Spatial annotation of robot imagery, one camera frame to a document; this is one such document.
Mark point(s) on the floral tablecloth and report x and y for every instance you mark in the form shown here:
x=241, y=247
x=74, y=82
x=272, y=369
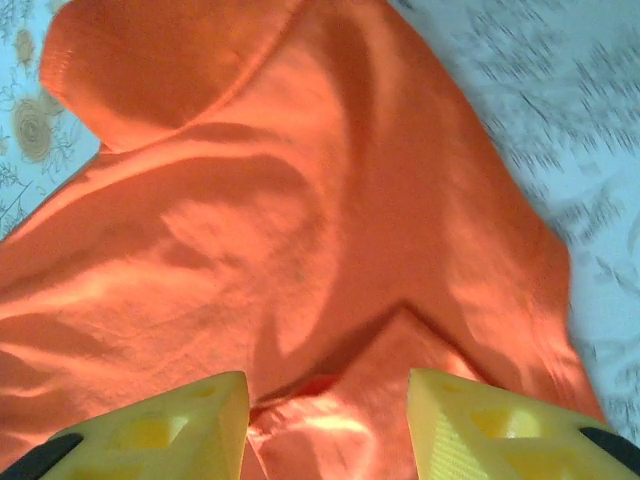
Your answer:
x=575, y=125

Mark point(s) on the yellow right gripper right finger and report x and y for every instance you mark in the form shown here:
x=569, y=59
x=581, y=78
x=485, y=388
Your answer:
x=500, y=435

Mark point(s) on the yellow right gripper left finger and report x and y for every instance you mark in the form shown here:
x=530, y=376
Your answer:
x=165, y=435

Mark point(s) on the orange t-shirt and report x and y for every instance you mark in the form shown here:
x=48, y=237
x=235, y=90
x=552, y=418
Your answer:
x=275, y=200

